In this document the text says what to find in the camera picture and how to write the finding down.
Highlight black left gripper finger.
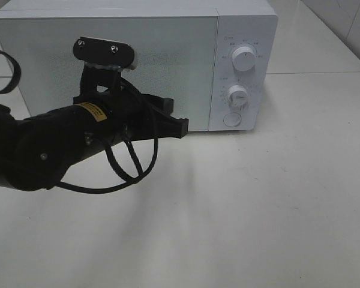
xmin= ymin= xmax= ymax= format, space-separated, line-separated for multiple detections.
xmin=143 ymin=94 xmax=174 ymax=115
xmin=150 ymin=113 xmax=188 ymax=139

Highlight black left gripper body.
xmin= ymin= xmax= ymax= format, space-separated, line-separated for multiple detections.
xmin=73 ymin=86 xmax=157 ymax=145

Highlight white microwave door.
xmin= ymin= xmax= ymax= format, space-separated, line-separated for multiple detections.
xmin=0 ymin=17 xmax=217 ymax=131

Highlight round white door button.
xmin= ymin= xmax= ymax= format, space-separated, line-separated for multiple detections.
xmin=223 ymin=112 xmax=242 ymax=127

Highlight white timer knob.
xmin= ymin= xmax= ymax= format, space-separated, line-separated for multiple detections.
xmin=226 ymin=85 xmax=248 ymax=107

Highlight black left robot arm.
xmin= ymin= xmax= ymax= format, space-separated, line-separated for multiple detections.
xmin=0 ymin=87 xmax=188 ymax=194

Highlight white microwave oven body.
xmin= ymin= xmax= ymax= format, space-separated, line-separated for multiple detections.
xmin=0 ymin=1 xmax=278 ymax=131

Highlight white upper power knob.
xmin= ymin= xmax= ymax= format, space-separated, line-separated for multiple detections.
xmin=231 ymin=44 xmax=257 ymax=72

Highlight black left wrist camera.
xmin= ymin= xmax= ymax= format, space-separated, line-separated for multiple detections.
xmin=73 ymin=37 xmax=138 ymax=93

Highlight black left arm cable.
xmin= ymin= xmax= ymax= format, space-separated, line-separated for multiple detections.
xmin=0 ymin=47 xmax=160 ymax=194

